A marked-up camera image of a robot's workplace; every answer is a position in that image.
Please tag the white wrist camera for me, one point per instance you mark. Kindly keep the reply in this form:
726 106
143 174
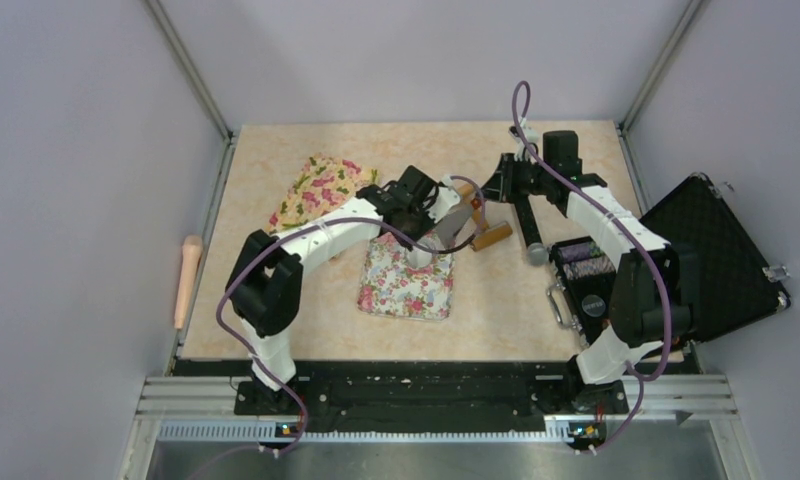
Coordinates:
527 143
447 197

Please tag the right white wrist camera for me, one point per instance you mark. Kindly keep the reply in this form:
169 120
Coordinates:
527 143

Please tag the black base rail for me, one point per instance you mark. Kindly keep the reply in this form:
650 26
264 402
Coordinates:
414 402

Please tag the metal scraper with red handle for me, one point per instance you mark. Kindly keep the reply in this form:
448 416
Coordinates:
471 208

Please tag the white dough piece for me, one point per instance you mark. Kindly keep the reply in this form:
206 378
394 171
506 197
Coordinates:
419 258

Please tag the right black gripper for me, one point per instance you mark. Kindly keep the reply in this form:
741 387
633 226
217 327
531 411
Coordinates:
501 187

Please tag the open black poker chip case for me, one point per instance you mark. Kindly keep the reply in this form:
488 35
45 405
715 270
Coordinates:
717 279

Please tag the wooden double-ended rolling pin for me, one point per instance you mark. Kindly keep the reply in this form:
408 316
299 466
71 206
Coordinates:
489 235

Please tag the grey round knob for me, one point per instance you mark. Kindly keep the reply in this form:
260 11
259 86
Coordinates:
537 254

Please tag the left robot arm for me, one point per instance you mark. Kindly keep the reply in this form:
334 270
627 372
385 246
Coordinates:
265 286

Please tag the yellow floral cloth pad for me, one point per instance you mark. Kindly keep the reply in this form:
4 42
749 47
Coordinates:
323 184

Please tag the black ridged rolling stick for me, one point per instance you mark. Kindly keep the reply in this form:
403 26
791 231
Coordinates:
528 224

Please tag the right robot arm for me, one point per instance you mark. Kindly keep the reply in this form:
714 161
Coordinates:
618 252

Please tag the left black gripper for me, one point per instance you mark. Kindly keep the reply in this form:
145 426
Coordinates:
427 221

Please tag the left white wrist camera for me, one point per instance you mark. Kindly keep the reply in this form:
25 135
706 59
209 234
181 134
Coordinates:
447 197

